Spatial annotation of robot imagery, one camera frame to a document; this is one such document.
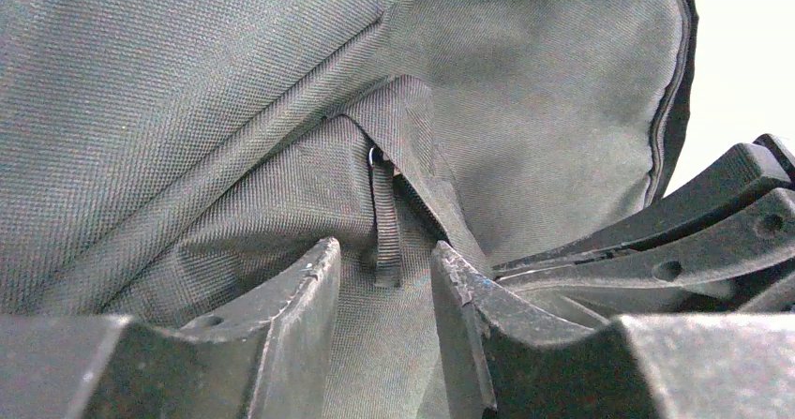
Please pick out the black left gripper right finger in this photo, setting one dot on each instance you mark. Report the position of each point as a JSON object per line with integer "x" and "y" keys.
{"x": 505, "y": 358}

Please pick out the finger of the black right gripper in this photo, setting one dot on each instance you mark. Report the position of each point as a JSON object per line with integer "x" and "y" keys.
{"x": 718, "y": 267}
{"x": 742, "y": 175}

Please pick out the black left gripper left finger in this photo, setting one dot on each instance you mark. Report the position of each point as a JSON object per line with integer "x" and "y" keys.
{"x": 263, "y": 355}

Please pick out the black student backpack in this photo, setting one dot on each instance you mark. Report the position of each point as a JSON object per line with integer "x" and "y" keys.
{"x": 160, "y": 158}

